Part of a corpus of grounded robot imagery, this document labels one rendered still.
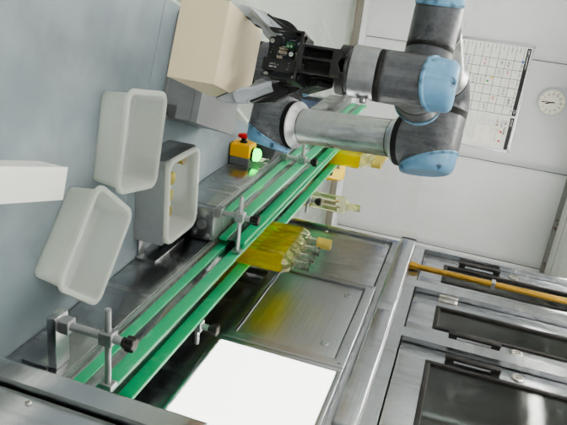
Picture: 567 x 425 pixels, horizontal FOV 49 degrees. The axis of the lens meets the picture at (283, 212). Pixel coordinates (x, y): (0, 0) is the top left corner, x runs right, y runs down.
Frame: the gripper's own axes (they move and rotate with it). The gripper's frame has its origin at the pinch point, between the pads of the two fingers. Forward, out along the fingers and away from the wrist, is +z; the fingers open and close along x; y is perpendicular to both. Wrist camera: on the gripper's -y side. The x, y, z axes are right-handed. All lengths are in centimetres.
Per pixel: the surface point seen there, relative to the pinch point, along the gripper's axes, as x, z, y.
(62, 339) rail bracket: 55, 24, -8
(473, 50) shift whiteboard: -158, -23, -634
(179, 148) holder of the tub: 16, 30, -53
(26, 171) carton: 24.8, 29.3, 3.7
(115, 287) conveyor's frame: 51, 32, -37
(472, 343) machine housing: 54, -52, -97
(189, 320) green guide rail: 56, 16, -48
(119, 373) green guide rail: 60, 15, -15
